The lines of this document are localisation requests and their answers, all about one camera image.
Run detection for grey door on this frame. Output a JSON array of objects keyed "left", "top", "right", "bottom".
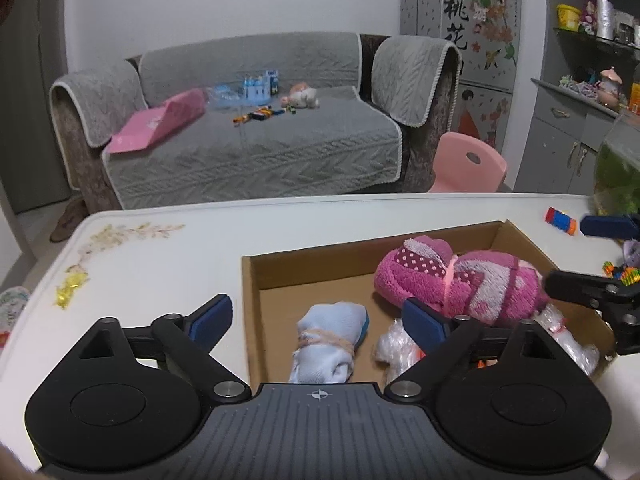
[{"left": 0, "top": 0, "right": 71, "bottom": 216}]

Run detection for pink fleece sock bundle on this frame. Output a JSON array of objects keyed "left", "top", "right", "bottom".
[{"left": 374, "top": 235, "right": 550, "bottom": 328}]

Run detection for colourful toy block bar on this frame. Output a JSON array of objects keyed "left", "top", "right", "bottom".
[{"left": 544, "top": 206, "right": 577, "bottom": 235}]

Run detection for light blue sock bundle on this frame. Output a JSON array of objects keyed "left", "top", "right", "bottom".
[{"left": 287, "top": 301, "right": 370, "bottom": 385}]

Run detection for blue toy castle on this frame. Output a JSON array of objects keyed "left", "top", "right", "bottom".
[{"left": 242, "top": 69, "right": 281, "bottom": 101}]

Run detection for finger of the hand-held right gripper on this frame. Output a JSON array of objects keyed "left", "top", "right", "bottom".
[
  {"left": 580, "top": 213, "right": 640, "bottom": 238},
  {"left": 544, "top": 269, "right": 640, "bottom": 356}
]

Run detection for small trinkets pile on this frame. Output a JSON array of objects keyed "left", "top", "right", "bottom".
[{"left": 557, "top": 75, "right": 601, "bottom": 101}]

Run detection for pink plastic chair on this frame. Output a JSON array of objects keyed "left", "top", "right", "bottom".
[{"left": 427, "top": 131, "right": 508, "bottom": 194}]

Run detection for yellow tub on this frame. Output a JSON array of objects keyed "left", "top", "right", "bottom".
[{"left": 556, "top": 4, "right": 583, "bottom": 30}]

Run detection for silver can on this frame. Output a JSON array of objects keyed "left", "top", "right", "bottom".
[{"left": 594, "top": 0, "right": 616, "bottom": 40}]

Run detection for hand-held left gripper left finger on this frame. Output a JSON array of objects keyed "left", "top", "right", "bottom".
[{"left": 79, "top": 293, "right": 252, "bottom": 404}]

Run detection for white desktop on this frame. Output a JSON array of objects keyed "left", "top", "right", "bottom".
[{"left": 0, "top": 193, "right": 640, "bottom": 480}]

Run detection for white pink plush toy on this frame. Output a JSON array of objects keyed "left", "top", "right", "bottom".
[{"left": 280, "top": 82, "right": 321, "bottom": 110}]

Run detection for colourful toy block stack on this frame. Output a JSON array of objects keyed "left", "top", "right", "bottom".
[{"left": 602, "top": 260, "right": 640, "bottom": 283}]

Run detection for pink paper bag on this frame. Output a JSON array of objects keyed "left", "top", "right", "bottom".
[{"left": 107, "top": 87, "right": 207, "bottom": 153}]

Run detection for yellow crumpled wrapper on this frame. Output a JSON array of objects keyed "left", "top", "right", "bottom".
[{"left": 55, "top": 270, "right": 91, "bottom": 308}]

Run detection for brown slippers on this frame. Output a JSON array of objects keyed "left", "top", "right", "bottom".
[{"left": 49, "top": 195, "right": 88, "bottom": 243}]

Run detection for floral decal fridge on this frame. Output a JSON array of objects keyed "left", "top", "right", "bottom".
[{"left": 400, "top": 0, "right": 523, "bottom": 163}]

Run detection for brown cardboard box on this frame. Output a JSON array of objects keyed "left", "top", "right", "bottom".
[{"left": 241, "top": 219, "right": 617, "bottom": 385}]

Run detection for scattered toy blocks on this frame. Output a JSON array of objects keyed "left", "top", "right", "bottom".
[{"left": 232, "top": 104, "right": 298, "bottom": 125}]

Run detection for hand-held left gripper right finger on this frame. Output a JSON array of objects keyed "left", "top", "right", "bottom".
[{"left": 383, "top": 296, "right": 557, "bottom": 403}]

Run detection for clear blue plastic packaging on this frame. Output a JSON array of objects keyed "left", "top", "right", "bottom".
[{"left": 207, "top": 82, "right": 248, "bottom": 106}]

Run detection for glass wall shelf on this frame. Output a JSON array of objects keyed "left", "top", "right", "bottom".
[{"left": 552, "top": 25, "right": 640, "bottom": 53}]

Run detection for glass fish tank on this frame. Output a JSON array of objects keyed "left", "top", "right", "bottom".
[{"left": 590, "top": 110, "right": 640, "bottom": 221}]

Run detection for grey cabinet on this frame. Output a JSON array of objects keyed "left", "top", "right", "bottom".
[{"left": 514, "top": 78, "right": 628, "bottom": 196}]

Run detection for grey covered sofa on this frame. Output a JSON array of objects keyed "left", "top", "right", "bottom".
[{"left": 49, "top": 31, "right": 463, "bottom": 211}]

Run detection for glass jars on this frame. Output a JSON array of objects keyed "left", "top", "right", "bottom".
[{"left": 616, "top": 10, "right": 640, "bottom": 46}]

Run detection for floral round mat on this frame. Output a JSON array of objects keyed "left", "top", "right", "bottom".
[{"left": 0, "top": 286, "right": 32, "bottom": 348}]

